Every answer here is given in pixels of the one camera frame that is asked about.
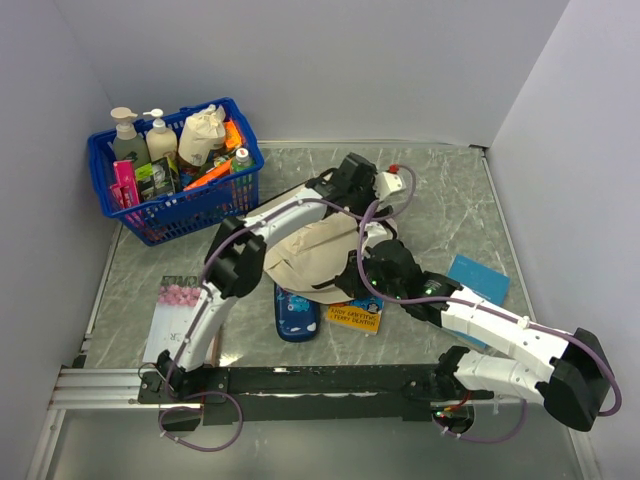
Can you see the pink flower cover book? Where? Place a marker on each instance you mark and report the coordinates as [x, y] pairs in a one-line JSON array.
[[176, 305]]

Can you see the beige canvas backpack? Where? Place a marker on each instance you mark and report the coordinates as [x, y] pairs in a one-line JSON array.
[[317, 248]]

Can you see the beige cloth pouch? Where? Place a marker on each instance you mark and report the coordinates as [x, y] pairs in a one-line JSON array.
[[203, 132]]

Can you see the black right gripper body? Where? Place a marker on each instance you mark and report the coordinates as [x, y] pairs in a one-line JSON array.
[[359, 287]]

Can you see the blue plastic basket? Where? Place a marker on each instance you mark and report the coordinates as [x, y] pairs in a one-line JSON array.
[[169, 217]]

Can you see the aluminium rail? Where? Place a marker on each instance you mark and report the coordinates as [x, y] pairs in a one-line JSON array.
[[489, 377]]

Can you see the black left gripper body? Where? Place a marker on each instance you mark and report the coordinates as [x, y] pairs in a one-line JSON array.
[[362, 197]]

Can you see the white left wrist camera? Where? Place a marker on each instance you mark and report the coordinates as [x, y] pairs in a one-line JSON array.
[[388, 183]]

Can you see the black green box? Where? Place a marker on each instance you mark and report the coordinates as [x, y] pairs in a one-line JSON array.
[[157, 178]]

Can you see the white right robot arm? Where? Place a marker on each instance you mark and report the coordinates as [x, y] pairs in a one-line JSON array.
[[568, 373]]

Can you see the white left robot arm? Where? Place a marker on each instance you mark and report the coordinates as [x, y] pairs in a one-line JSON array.
[[235, 261]]

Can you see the blue thin booklet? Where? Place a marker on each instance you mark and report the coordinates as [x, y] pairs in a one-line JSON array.
[[484, 281]]

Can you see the orange treehouse book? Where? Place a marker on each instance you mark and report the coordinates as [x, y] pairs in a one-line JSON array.
[[360, 315]]

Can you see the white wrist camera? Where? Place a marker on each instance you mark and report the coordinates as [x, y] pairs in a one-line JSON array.
[[375, 233], [388, 183]]

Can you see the cream pump bottle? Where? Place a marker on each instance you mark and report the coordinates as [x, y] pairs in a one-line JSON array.
[[161, 140]]

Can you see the pink box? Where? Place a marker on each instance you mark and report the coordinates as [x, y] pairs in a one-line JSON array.
[[125, 187]]

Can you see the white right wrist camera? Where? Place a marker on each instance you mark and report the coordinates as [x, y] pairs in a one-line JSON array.
[[375, 233]]

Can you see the orange package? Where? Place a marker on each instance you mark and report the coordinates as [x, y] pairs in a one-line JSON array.
[[219, 165]]

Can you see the green pump bottle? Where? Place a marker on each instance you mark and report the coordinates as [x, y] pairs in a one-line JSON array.
[[128, 144]]

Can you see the blue shark pencil case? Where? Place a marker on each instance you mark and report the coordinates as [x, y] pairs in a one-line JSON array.
[[297, 319]]

